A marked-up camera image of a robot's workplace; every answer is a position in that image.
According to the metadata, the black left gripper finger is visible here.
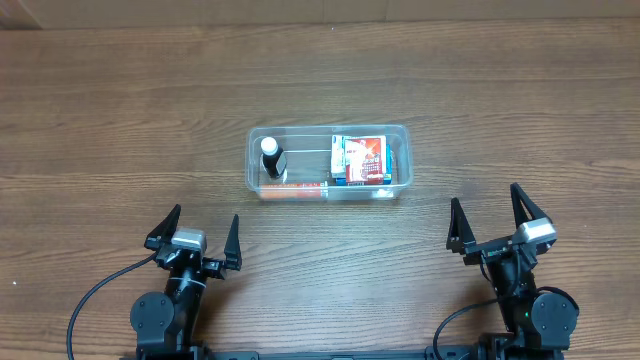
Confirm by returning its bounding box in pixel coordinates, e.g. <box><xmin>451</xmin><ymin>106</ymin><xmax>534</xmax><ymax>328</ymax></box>
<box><xmin>224</xmin><ymin>214</ymin><xmax>242</xmax><ymax>271</ymax></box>
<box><xmin>144</xmin><ymin>204</ymin><xmax>181</xmax><ymax>250</ymax></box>

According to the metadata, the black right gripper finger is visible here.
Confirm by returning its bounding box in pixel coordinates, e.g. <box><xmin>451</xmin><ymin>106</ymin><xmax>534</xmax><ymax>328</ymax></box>
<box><xmin>510</xmin><ymin>183</ymin><xmax>551</xmax><ymax>228</ymax></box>
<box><xmin>446</xmin><ymin>198</ymin><xmax>476</xmax><ymax>255</ymax></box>

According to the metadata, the orange tablet tube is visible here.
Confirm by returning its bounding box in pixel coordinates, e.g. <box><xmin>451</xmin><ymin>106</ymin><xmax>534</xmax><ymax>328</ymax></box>
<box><xmin>258</xmin><ymin>182</ymin><xmax>328</xmax><ymax>200</ymax></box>

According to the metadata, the blue VapoDrops box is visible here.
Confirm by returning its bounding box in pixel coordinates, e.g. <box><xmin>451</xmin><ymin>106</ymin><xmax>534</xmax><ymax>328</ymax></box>
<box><xmin>332</xmin><ymin>144</ymin><xmax>392</xmax><ymax>186</ymax></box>

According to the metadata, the black bottle white cap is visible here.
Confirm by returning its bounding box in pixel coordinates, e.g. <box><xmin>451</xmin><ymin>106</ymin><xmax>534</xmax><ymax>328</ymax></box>
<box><xmin>260</xmin><ymin>137</ymin><xmax>287</xmax><ymax>179</ymax></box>

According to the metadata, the red small carton box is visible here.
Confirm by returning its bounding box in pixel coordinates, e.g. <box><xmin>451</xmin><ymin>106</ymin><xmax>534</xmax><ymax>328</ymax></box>
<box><xmin>344</xmin><ymin>136</ymin><xmax>391</xmax><ymax>185</ymax></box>

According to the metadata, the white box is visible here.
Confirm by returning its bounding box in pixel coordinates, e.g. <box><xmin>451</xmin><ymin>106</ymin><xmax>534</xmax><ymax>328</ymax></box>
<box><xmin>330</xmin><ymin>135</ymin><xmax>348</xmax><ymax>179</ymax></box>

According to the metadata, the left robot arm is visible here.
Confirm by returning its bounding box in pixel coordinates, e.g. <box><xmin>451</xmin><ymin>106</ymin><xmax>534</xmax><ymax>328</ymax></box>
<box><xmin>130</xmin><ymin>205</ymin><xmax>242</xmax><ymax>359</ymax></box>

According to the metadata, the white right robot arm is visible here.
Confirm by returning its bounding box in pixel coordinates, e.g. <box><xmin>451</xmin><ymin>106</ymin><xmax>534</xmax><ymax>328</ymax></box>
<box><xmin>428</xmin><ymin>183</ymin><xmax>580</xmax><ymax>360</ymax></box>

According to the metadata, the clear plastic container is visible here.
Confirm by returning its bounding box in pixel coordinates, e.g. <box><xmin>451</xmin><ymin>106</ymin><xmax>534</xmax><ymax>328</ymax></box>
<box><xmin>245</xmin><ymin>124</ymin><xmax>413</xmax><ymax>201</ymax></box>

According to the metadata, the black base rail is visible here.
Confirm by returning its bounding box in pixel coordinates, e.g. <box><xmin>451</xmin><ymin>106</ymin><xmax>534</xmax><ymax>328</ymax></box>
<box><xmin>119</xmin><ymin>343</ymin><xmax>565</xmax><ymax>360</ymax></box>

